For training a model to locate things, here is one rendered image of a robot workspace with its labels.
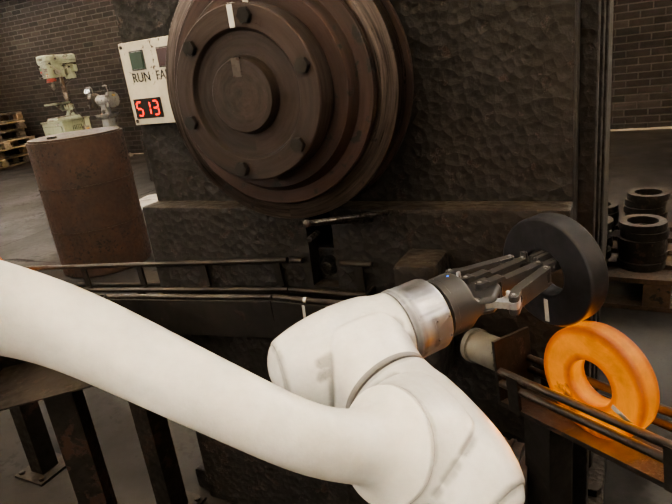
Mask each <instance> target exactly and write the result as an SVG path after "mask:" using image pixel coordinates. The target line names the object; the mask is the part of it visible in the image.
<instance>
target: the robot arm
mask: <svg viewBox="0 0 672 504"><path fill-rule="evenodd" d="M503 263H504V264H503ZM559 269H561V266H560V265H559V263H558V261H557V260H556V259H555V258H554V257H553V256H552V255H551V254H549V253H548V252H546V251H543V250H541V251H538V252H536V253H534V254H531V255H529V257H528V253H527V251H520V257H518V258H514V255H510V254H509V255H505V256H502V257H498V258H494V259H491V260H487V261H483V262H480V263H476V264H472V265H469V266H465V267H461V268H453V269H447V270H446V271H445V273H444V274H441V275H439V276H436V277H434V278H431V279H429V280H426V281H425V280H423V279H414V280H411V281H409V282H406V283H404V284H401V285H399V286H396V287H394V288H391V289H387V290H384V291H382V292H381V293H379V294H375V295H371V296H359V297H354V298H351V299H347V300H344V301H341V302H339V303H336V304H333V305H331V306H328V307H326V308H324V309H321V310H319V311H317V312H315V313H313V314H311V315H309V316H307V317H306V318H304V319H302V320H301V321H299V322H297V323H295V324H294V325H292V326H291V327H289V328H288V329H287V330H285V331H284V332H283V333H281V334H280V335H279V336H278V337H276V338H275V339H274V340H273V341H272V343H271V346H270V348H269V352H268V357H267V367H268V372H269V376H270V379H271V381H272V383H271V382H269V381H267V380H265V379H263V378H261V377H259V376H257V375H255V374H253V373H251V372H249V371H247V370H246V369H244V368H242V367H240V366H238V365H236V364H234V363H232V362H230V361H228V360H226V359H224V358H222V357H220V356H218V355H216V354H214V353H212V352H210V351H208V350H206V349H205V348H203V347H201V346H199V345H197V344H195V343H193V342H191V341H189V340H187V339H185V338H183V337H181V336H179V335H177V334H175V333H173V332H171V331H169V330H168V329H166V328H164V327H162V326H160V325H158V324H156V323H154V322H152V321H150V320H148V319H146V318H144V317H142V316H140V315H138V314H136V313H134V312H132V311H130V310H128V309H126V308H124V307H122V306H120V305H118V304H116V303H114V302H112V301H110V300H107V299H105V298H103V297H101V296H99V295H96V294H94V293H92V292H90V291H87V290H85V289H82V288H80V287H77V286H75V285H73V284H70V283H67V282H65V281H62V280H59V279H57V278H54V277H51V276H48V275H46V274H43V273H40V272H37V271H34V270H31V269H28V268H25V267H22V266H19V265H16V264H12V263H9V262H6V261H3V260H0V356H4V357H10V358H15V359H19V360H23V361H27V362H30V363H34V364H38V365H41V366H44V367H47V368H50V369H53V370H55V371H58V372H61V373H63V374H66V375H69V376H71V377H74V378H76V379H79V380H81V381H83V382H86V383H88V384H90V385H93V386H95V387H97V388H100V389H102V390H104V391H107V392H109V393H111V394H113V395H116V396H118V397H120V398H122V399H125V400H127V401H129V402H131V403H134V404H136V405H138V406H141V407H143V408H145V409H147V410H150V411H152V412H154V413H156V414H159V415H161V416H163V417H165V418H168V419H170V420H172V421H175V422H177V423H179V424H181V425H184V426H186V427H188V428H190V429H193V430H195V431H197V432H199V433H202V434H204V435H206V436H209V437H211V438H213V439H215V440H218V441H220V442H222V443H224V444H227V445H229V446H231V447H234V448H236V449H238V450H240V451H243V452H245V453H247V454H250V455H252V456H254V457H256V458H259V459H261V460H264V461H266V462H269V463H271V464H274V465H276V466H279V467H281V468H284V469H287V470H290V471H292V472H295V473H299V474H302V475H305V476H309V477H313V478H317V479H321V480H326V481H332V482H338V483H344V484H351V485H353V487H354V488H355V490H356V491H357V492H358V494H359V495H360V496H361V497H362V498H363V499H364V500H366V501H367V502H368V503H370V504H524V501H525V491H524V485H525V479H524V476H523V473H522V470H521V467H520V465H519V463H518V461H517V459H516V457H515V455H514V453H513V451H512V449H511V448H510V446H509V445H508V443H507V441H506V440H505V438H504V437H503V436H502V434H501V433H500V431H499V430H498V429H497V428H496V427H495V425H494V424H493V423H492V422H491V421H490V420H489V418H488V417H487V416H486V415H485V414H484V413H483V412H482V411H481V410H480V409H479V407H478V406H477V405H476V404H475V403H474V402H473V401H472V400H471V399H470V398H469V397H468V396H467V395H466V394H465V393H464V392H463V391H462V390H461V389H460V388H458V387H457V386H456V385H455V384H454V383H453V382H452V381H451V380H450V379H448V378H447V377H446V376H445V375H443V374H442V373H440V372H439V371H437V370H436V369H435V368H433V367H432V366H431V365H430V364H429V363H428V362H427V361H426V360H425V359H424V358H425V357H427V356H429V355H431V354H433V353H435V352H437V351H439V350H442V349H444V348H446V347H447V346H448V345H449V344H450V342H451V340H452V338H453V337H455V336H457V335H459V334H461V333H463V332H465V331H467V330H469V329H471V328H472V327H473V326H474V324H475V323H476V321H477V319H478V318H479V317H480V316H481V315H484V314H490V313H493V312H495V311H496V310H497V308H499V309H507V310H509V314H510V315H512V316H517V315H519V314H520V312H521V310H522V307H523V306H525V305H526V304H527V303H529V302H530V301H531V300H533V299H534V298H535V297H536V296H538V295H539V294H540V293H542V292H543V291H544V290H546V289H547V288H548V287H549V286H551V273H553V272H555V271H557V270H559Z"/></svg>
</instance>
